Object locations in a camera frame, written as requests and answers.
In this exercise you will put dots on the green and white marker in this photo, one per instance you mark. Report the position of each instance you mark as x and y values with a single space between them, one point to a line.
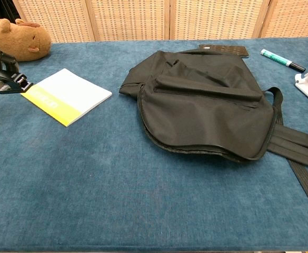
281 60

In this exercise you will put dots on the white and yellow notebook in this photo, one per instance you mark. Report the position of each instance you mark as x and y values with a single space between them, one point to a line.
67 96

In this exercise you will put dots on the blue table mat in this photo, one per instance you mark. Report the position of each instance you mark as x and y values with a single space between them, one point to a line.
90 179

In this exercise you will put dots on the brown capybara plush toy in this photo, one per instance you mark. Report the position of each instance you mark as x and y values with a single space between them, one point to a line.
18 38

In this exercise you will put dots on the woven folding screen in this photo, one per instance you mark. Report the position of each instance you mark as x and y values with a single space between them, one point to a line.
153 18

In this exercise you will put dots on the black backpack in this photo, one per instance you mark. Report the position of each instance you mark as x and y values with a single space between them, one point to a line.
203 110

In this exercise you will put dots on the black smartphone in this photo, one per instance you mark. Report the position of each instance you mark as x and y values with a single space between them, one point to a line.
226 49

